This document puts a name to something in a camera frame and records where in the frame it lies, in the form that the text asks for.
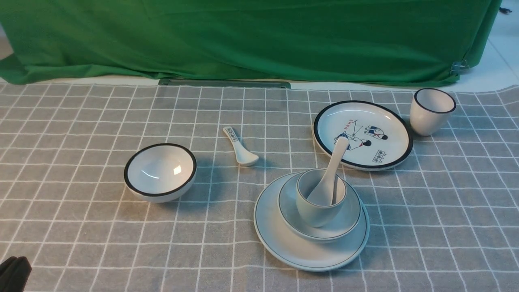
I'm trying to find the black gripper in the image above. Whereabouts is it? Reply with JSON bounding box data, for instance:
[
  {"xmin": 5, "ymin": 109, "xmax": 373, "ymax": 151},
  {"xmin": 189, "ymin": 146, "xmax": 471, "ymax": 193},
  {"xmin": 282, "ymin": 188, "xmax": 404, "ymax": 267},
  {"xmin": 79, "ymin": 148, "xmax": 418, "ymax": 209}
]
[{"xmin": 0, "ymin": 256, "xmax": 32, "ymax": 292}]

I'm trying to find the pale plain ceramic spoon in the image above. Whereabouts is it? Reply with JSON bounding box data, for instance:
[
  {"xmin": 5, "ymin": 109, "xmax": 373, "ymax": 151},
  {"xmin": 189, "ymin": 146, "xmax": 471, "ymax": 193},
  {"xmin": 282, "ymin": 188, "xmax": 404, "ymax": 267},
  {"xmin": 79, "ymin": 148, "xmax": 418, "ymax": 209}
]
[{"xmin": 307, "ymin": 136, "xmax": 349, "ymax": 206}]

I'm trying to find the white bowl black rim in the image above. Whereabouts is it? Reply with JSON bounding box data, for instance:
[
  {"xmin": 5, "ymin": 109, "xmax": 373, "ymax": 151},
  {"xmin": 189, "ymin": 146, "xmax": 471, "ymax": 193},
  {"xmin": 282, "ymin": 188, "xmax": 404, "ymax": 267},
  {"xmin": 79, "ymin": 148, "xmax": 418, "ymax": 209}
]
[{"xmin": 123, "ymin": 143, "xmax": 197, "ymax": 203}]

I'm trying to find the white spoon with black print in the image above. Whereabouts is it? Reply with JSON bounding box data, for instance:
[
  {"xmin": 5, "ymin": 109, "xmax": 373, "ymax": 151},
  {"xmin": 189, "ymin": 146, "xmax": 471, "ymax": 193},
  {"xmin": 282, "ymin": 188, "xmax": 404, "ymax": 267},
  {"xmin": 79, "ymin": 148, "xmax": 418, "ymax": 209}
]
[{"xmin": 223, "ymin": 127, "xmax": 259, "ymax": 166}]

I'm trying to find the pale green shallow bowl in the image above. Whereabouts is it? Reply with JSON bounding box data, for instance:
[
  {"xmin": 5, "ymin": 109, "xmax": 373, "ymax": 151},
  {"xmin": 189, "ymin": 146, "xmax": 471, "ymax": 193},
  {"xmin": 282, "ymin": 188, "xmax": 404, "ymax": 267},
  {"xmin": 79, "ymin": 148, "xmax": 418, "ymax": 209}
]
[{"xmin": 278, "ymin": 172, "xmax": 362, "ymax": 243}]

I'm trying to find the large pale green plate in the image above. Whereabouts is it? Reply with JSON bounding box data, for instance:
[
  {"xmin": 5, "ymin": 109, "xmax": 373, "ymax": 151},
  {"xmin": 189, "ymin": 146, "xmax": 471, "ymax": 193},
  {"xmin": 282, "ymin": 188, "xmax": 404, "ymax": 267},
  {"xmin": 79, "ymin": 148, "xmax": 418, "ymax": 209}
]
[{"xmin": 253, "ymin": 172, "xmax": 370, "ymax": 272}]

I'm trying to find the pale green cup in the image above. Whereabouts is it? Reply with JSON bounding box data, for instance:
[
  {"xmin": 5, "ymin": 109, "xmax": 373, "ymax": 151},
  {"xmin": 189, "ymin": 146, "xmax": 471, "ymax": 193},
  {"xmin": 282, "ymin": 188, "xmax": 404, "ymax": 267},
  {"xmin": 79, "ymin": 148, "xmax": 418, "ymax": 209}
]
[{"xmin": 296, "ymin": 169, "xmax": 347, "ymax": 228}]

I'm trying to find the white illustrated plate black rim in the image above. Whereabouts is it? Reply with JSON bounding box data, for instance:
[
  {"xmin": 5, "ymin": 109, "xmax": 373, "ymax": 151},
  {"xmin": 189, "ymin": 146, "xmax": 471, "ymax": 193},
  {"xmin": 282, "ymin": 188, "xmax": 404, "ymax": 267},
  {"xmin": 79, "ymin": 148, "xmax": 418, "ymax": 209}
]
[{"xmin": 313, "ymin": 101, "xmax": 414, "ymax": 171}]

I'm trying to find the grey checked tablecloth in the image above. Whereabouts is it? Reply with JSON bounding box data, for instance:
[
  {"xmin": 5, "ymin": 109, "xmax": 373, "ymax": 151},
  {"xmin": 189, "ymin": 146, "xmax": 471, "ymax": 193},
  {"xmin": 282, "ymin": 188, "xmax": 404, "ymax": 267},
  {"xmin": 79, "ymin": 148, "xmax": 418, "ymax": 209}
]
[{"xmin": 0, "ymin": 83, "xmax": 519, "ymax": 292}]

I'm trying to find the green backdrop cloth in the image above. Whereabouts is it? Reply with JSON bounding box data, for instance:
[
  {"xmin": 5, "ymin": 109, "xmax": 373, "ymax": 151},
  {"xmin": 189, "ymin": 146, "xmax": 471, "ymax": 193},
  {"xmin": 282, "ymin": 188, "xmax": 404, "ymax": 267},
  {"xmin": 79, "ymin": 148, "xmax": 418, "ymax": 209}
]
[{"xmin": 1, "ymin": 0, "xmax": 501, "ymax": 87}]

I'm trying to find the white cup black rim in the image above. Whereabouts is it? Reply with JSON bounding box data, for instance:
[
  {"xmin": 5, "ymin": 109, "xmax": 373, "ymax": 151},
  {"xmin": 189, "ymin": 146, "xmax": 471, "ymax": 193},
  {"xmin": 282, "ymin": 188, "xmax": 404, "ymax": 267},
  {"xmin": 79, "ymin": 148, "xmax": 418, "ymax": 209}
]
[{"xmin": 410, "ymin": 88, "xmax": 457, "ymax": 136}]

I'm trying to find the metal clip on backdrop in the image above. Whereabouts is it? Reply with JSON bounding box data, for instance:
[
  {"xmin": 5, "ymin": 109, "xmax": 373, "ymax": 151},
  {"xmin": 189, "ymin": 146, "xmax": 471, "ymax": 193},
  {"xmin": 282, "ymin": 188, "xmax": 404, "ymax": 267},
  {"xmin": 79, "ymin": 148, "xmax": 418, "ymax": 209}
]
[{"xmin": 449, "ymin": 60, "xmax": 471, "ymax": 75}]

